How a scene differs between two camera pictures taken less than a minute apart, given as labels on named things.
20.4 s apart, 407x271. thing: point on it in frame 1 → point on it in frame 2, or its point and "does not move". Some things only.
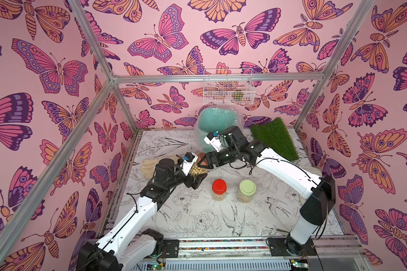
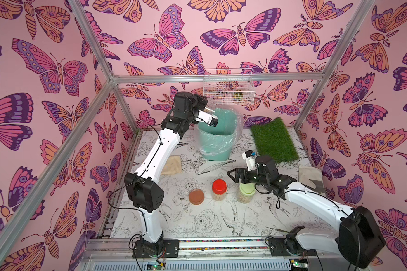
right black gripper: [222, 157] → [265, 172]
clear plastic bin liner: [212, 119] does not move
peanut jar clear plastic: [196, 170] → [208, 110]
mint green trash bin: [213, 120] does not move
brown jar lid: [200, 156] → [196, 196]
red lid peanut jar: [219, 189] does not move
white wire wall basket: [228, 86] does not move
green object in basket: [238, 95] does not move
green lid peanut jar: [247, 187] does not move
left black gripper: [197, 180] → [199, 100]
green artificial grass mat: [275, 135] does not move
